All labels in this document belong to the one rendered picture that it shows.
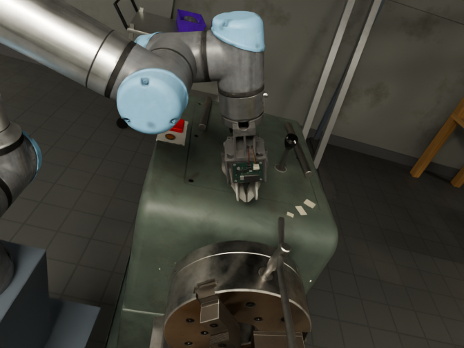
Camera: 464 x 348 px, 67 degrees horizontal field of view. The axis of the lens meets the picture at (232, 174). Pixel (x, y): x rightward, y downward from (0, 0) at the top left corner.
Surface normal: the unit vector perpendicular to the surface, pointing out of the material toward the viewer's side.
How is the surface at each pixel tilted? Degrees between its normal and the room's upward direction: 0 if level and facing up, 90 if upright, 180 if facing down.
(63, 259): 0
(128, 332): 90
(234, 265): 18
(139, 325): 90
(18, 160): 79
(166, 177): 0
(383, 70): 90
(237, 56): 90
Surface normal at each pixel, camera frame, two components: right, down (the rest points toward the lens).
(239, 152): -0.07, -0.80
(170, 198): 0.26, -0.48
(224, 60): -0.04, 0.44
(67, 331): 0.26, -0.77
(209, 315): -0.40, -0.72
